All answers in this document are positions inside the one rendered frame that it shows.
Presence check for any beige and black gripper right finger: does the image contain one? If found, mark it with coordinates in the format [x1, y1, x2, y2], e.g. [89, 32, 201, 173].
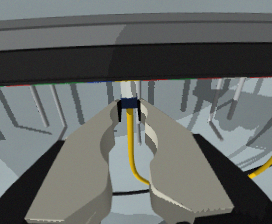
[137, 98, 272, 224]

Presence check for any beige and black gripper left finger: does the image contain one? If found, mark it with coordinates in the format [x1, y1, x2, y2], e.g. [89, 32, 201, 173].
[0, 99, 122, 224]

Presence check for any yellow patch cord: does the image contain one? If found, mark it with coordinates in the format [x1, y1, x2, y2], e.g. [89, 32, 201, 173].
[126, 108, 272, 185]

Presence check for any black patch cord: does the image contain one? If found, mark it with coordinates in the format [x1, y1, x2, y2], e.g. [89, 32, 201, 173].
[112, 165, 262, 196]

